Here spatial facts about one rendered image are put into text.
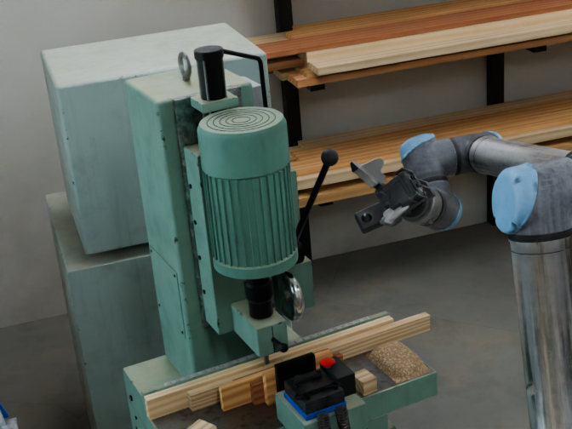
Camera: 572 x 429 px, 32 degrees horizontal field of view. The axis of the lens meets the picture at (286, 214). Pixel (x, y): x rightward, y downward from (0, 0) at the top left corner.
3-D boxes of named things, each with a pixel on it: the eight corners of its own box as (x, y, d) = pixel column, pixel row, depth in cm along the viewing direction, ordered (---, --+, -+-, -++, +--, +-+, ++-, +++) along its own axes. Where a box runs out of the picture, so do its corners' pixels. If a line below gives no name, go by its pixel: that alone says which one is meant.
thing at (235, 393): (224, 411, 212) (220, 388, 210) (220, 408, 213) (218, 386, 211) (325, 376, 221) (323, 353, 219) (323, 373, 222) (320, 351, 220)
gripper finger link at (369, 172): (367, 141, 209) (395, 168, 213) (345, 157, 211) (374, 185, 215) (368, 149, 207) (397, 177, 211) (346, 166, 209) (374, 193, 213)
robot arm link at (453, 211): (422, 199, 239) (434, 238, 236) (398, 191, 229) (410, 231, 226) (458, 184, 235) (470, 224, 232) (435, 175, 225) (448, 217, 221)
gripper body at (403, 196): (399, 165, 211) (424, 174, 221) (368, 188, 214) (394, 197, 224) (416, 195, 208) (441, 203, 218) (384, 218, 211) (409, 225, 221)
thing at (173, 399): (150, 420, 211) (146, 400, 209) (146, 415, 213) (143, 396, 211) (394, 337, 234) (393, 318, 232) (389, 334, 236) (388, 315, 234)
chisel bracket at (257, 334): (260, 364, 212) (256, 329, 208) (233, 336, 223) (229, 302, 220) (291, 354, 214) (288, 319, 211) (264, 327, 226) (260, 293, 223)
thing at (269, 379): (268, 406, 213) (265, 375, 210) (265, 402, 214) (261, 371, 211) (334, 382, 219) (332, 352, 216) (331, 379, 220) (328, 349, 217)
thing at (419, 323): (192, 412, 213) (190, 396, 211) (189, 407, 214) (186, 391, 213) (430, 329, 235) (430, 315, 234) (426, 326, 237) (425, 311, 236)
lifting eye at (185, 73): (187, 83, 217) (184, 54, 215) (178, 77, 222) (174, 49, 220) (195, 82, 218) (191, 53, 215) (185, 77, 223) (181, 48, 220)
